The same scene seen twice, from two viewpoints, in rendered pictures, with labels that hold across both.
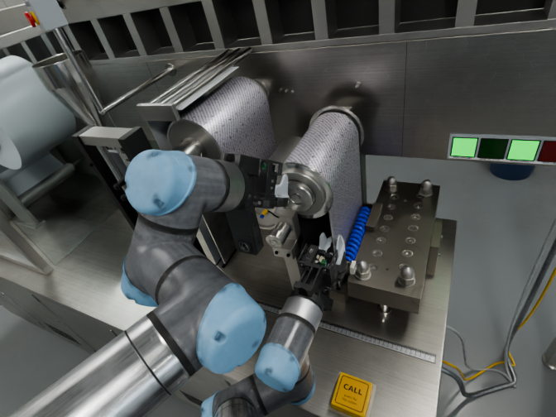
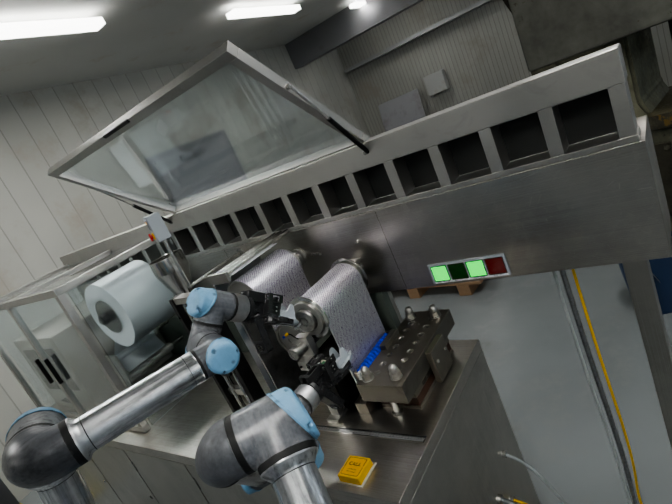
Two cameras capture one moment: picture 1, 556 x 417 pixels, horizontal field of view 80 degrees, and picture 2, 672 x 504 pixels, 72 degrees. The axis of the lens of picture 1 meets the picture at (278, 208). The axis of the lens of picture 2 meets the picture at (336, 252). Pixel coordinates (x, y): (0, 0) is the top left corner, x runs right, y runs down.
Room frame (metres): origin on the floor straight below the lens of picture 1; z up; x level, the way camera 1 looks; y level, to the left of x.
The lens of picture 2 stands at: (-0.74, -0.35, 1.77)
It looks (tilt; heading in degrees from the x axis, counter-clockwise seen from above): 15 degrees down; 6
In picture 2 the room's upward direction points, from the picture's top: 24 degrees counter-clockwise
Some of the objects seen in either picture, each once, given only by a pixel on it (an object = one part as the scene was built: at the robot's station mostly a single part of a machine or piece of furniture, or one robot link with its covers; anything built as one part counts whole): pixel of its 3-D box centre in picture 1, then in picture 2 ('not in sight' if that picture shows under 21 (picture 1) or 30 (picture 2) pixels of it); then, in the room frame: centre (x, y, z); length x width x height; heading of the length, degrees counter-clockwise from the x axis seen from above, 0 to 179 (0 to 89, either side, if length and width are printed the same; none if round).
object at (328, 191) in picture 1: (299, 192); (308, 317); (0.56, -0.05, 1.25); 0.15 x 0.01 x 0.15; 55
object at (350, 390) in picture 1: (352, 395); (355, 469); (0.28, -0.05, 0.91); 0.07 x 0.07 x 0.02; 55
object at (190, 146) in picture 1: (187, 155); not in sight; (0.68, 0.17, 1.33); 0.06 x 0.06 x 0.06; 55
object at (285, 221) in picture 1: (292, 263); (318, 378); (0.55, 0.00, 1.05); 0.06 x 0.05 x 0.31; 145
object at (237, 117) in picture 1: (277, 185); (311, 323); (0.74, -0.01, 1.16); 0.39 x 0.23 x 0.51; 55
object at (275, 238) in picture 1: (275, 238); (295, 353); (0.52, 0.02, 1.18); 0.04 x 0.02 x 0.04; 55
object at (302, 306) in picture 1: (299, 313); (305, 398); (0.37, 0.01, 1.11); 0.08 x 0.05 x 0.08; 55
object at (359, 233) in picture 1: (357, 233); (375, 353); (0.61, -0.19, 1.03); 0.21 x 0.04 x 0.03; 145
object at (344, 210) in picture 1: (347, 207); (360, 331); (0.63, -0.17, 1.11); 0.23 x 0.01 x 0.18; 145
